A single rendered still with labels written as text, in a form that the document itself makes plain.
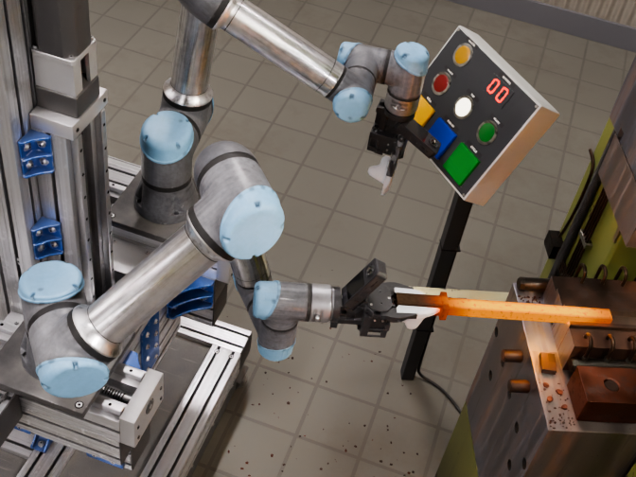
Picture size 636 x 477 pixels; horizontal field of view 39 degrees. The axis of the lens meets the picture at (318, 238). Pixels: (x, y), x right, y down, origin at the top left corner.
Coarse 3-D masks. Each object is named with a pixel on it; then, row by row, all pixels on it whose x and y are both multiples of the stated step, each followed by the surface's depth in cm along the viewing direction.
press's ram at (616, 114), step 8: (632, 64) 158; (632, 72) 157; (632, 80) 157; (624, 88) 160; (632, 88) 157; (624, 96) 160; (632, 96) 157; (616, 104) 163; (624, 104) 160; (632, 104) 157; (616, 112) 163; (624, 112) 160; (632, 112) 156; (616, 120) 163; (624, 120) 160; (632, 120) 156; (616, 128) 162; (624, 128) 159; (632, 128) 156; (624, 136) 159; (632, 136) 156; (624, 144) 159; (632, 144) 155; (632, 152) 155; (632, 160) 155; (632, 168) 155
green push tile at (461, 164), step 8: (464, 144) 209; (456, 152) 209; (464, 152) 208; (472, 152) 207; (448, 160) 211; (456, 160) 209; (464, 160) 208; (472, 160) 206; (448, 168) 211; (456, 168) 209; (464, 168) 207; (472, 168) 206; (456, 176) 208; (464, 176) 207
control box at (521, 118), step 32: (448, 64) 216; (480, 64) 209; (448, 96) 215; (480, 96) 208; (512, 96) 201; (512, 128) 200; (544, 128) 202; (480, 160) 205; (512, 160) 205; (480, 192) 208
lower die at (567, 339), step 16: (560, 288) 188; (576, 288) 188; (592, 288) 189; (608, 288) 189; (624, 288) 190; (544, 304) 193; (560, 304) 183; (576, 304) 183; (592, 304) 184; (608, 304) 184; (624, 304) 185; (560, 336) 182; (576, 336) 177; (592, 336) 177; (624, 336) 178; (560, 352) 182; (576, 352) 176; (592, 352) 176; (608, 352) 176; (624, 352) 177
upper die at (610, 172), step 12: (612, 144) 164; (612, 156) 163; (624, 156) 158; (600, 168) 168; (612, 168) 163; (624, 168) 158; (612, 180) 163; (624, 180) 158; (612, 192) 162; (624, 192) 158; (612, 204) 162; (624, 204) 157; (624, 216) 157; (624, 228) 157; (624, 240) 156
